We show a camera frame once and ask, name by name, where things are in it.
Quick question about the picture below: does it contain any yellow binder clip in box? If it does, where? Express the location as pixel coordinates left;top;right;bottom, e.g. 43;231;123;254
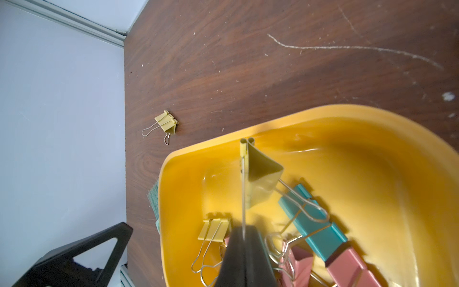
191;218;232;287

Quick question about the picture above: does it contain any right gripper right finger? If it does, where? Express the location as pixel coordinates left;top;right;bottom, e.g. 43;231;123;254
245;226;277;287

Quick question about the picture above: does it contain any yellow plastic storage box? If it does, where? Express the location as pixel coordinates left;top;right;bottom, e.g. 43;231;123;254
159;105;459;287

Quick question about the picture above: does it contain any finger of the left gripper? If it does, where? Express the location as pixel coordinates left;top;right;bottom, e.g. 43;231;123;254
13;222;133;287

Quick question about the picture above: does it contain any teal binder clip in box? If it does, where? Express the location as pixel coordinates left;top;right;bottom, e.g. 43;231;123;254
279;196;348;261

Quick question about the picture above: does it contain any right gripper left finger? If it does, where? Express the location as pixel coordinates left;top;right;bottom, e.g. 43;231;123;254
215;227;246;287

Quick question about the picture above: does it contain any yellow binder clip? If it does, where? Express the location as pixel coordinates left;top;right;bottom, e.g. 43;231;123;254
141;110;179;145
191;218;232;287
240;138;284;239

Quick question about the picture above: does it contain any pink binder clip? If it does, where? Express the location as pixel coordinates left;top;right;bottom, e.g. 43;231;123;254
326;247;381;287
279;246;313;287

